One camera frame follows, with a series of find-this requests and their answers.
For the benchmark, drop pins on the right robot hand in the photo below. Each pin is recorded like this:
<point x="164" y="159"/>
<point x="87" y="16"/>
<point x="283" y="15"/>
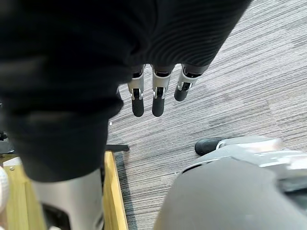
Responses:
<point x="72" y="60"/>

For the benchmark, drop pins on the black metal bar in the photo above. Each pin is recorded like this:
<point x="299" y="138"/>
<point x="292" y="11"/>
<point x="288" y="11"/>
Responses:
<point x="118" y="147"/>

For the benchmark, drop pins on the white slipper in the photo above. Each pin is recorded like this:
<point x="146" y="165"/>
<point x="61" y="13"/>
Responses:
<point x="3" y="184"/>

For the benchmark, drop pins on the dark robot foot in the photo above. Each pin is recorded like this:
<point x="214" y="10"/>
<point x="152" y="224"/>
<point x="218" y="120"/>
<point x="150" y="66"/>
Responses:
<point x="206" y="145"/>

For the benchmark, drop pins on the silver grey robot leg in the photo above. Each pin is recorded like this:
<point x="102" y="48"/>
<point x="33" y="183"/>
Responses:
<point x="227" y="191"/>

